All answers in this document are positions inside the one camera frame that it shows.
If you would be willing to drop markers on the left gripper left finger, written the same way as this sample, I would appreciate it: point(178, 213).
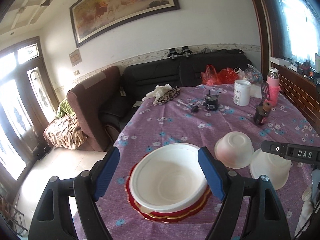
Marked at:
point(88, 187)

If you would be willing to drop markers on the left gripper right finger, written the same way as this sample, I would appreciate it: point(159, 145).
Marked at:
point(228, 188)

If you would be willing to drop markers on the large white foam bowl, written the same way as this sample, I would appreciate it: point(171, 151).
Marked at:
point(168, 179)

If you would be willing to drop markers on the small white upturned bowl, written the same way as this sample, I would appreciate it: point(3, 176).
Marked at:
point(234, 150)

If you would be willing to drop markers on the brown patterned blanket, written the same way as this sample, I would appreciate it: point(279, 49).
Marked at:
point(65, 132)

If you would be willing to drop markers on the dark jar red label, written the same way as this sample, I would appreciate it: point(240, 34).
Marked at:
point(262, 112)

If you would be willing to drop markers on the red scalloped plate gold rim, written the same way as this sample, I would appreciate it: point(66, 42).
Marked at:
point(170, 217)

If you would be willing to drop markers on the purple floral tablecloth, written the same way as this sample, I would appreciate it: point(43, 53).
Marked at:
point(155, 126)

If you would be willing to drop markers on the black phone stand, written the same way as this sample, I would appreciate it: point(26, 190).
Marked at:
point(265, 94)

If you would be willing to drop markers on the maroon armchair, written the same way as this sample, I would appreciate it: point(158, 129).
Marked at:
point(86, 98)

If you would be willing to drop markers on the small black clip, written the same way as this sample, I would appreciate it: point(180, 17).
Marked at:
point(195, 109)

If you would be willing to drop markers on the pink knit covered bottle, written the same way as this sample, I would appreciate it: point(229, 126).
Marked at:
point(273, 85)

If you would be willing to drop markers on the small black round device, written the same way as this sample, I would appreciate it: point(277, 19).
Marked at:
point(211, 101)

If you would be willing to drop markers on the white plastic canister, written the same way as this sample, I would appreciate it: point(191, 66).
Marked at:
point(241, 92)

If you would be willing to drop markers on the leopard print pouch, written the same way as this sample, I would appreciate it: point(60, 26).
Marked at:
point(165, 95)

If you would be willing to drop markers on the red plastic bag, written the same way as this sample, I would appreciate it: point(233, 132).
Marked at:
point(211, 77)

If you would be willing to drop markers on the black sofa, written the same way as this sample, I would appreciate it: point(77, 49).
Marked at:
point(139, 79)

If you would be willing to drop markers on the framed horse painting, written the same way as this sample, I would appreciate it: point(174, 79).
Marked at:
point(91, 18)

